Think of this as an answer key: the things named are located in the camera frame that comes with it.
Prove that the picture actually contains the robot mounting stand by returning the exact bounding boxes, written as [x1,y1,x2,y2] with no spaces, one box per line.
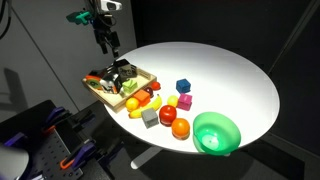
[0,98,126,180]

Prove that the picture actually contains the green plastic bowl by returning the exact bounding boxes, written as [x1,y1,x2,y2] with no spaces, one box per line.
[192,111,242,157]

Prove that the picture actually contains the dark purple toy plum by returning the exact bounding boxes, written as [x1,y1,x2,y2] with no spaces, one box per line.
[144,86,155,98]

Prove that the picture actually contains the teal camera mount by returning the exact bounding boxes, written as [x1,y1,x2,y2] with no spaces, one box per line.
[65,10,94,26]

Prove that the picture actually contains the toy orange fruit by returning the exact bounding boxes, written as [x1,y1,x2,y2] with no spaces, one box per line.
[170,117,191,141]

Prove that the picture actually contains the white camera box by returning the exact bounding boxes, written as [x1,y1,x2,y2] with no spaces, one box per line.
[98,0,123,12]

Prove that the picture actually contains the black cable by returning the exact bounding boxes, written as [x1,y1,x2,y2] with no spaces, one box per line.
[0,0,13,40]

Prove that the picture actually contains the orange plush block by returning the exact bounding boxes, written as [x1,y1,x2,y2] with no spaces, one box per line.
[84,74,105,91]

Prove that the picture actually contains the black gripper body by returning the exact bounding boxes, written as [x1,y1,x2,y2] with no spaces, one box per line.
[92,17,120,43]

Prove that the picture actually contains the white table pedestal legs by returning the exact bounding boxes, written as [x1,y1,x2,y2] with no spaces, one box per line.
[130,146,165,171]

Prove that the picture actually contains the orange studded brick block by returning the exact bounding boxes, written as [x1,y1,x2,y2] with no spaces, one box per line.
[133,88,152,107]

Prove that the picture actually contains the pink toy block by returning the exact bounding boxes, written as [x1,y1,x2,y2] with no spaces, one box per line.
[176,92,194,112]

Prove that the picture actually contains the black plush block letter D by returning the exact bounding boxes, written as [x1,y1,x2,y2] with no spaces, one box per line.
[112,58,139,85]

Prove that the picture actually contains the red toy tomato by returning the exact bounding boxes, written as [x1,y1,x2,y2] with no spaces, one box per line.
[158,104,178,127]

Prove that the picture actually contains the grey toy block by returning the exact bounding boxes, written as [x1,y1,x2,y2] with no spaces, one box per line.
[140,106,160,130]

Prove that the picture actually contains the white plush block teal triangle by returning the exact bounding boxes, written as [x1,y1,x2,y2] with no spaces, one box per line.
[99,73,122,95]

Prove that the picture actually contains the blue toy block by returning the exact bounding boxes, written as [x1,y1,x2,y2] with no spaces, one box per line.
[175,78,192,95]

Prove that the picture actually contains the round yellow toy fruit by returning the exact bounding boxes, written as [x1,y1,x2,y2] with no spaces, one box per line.
[124,96,141,113]

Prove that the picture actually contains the black perforated mounting board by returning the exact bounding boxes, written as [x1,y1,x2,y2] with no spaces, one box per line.
[22,131,85,180]

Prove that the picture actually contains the yellow toy banana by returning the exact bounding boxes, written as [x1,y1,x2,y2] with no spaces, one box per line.
[128,94,164,120]

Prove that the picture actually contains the white rounded robot base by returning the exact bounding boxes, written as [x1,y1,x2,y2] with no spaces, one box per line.
[0,146,30,180]

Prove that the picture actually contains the wooden tray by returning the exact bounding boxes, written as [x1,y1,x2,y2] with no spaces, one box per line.
[81,66,158,115]

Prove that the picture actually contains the light green toy block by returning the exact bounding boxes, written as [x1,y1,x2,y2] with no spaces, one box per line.
[121,78,139,95]

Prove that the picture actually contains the small yellow toy lemon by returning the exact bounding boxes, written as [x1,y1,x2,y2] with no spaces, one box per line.
[166,94,180,109]

